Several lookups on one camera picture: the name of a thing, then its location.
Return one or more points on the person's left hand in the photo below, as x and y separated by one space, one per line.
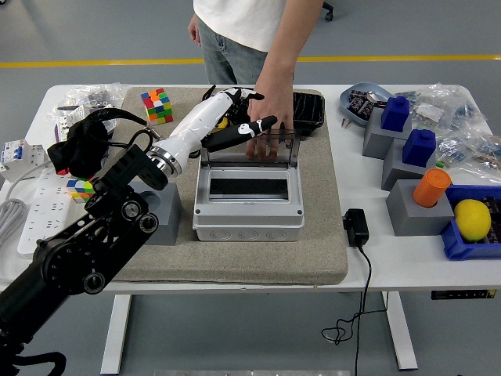
274 102

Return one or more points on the person's right hand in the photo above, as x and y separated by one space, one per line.
194 33

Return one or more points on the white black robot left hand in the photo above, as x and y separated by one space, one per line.
195 121

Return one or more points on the smoky transparent box lid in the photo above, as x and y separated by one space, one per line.
235 164

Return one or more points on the person's left forearm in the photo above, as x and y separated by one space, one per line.
291 35

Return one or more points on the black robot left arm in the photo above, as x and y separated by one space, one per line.
70 254

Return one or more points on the grey electrical junction box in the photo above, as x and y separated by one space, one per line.
250 223

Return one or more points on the blue block battery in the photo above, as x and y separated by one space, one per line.
395 113
419 149

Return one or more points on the orange cylinder battery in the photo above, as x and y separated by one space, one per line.
430 188

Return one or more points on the yellow tape measure marked 5m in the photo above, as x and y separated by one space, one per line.
223 122

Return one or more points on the black plastic tray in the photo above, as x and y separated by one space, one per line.
309 109

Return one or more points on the large colourful puzzle cube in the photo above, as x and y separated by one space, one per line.
156 107

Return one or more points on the person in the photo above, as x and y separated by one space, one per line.
235 23

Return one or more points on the small metal screws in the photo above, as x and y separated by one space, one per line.
345 122

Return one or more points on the dark printed snack packet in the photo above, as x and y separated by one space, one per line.
357 93
361 107

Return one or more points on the grey-blue bowl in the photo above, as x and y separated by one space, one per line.
370 87

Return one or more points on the grey block with round hole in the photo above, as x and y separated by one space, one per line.
415 221
168 219

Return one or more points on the black office chair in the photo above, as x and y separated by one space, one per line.
328 13

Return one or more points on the clear bag of screws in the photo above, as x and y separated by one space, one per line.
94 94

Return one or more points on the grey block holder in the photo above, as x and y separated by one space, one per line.
395 172
375 143

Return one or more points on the white purple paper pack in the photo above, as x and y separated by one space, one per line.
74 115

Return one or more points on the black cloth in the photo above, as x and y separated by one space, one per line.
78 156

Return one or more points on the small colourful puzzle cube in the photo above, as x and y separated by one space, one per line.
76 192

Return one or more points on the black power adapter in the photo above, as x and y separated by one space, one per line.
356 227

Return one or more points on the grey-brown table mat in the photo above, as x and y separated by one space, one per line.
313 254

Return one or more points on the clear bag of parts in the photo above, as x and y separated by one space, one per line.
438 105
473 152

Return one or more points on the green terminal connector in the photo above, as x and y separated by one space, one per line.
441 163

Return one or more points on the white power strip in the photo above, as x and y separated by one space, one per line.
39 211

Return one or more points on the white circuit breaker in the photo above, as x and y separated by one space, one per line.
15 156

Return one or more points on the white table leg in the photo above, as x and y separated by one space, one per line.
401 333
115 333

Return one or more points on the yellow lemon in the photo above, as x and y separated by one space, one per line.
471 219

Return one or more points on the blue plastic bin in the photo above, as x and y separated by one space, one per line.
454 246

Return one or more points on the dark packets in bin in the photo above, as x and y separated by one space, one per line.
495 219

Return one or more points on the black table control panel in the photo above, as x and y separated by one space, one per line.
462 295

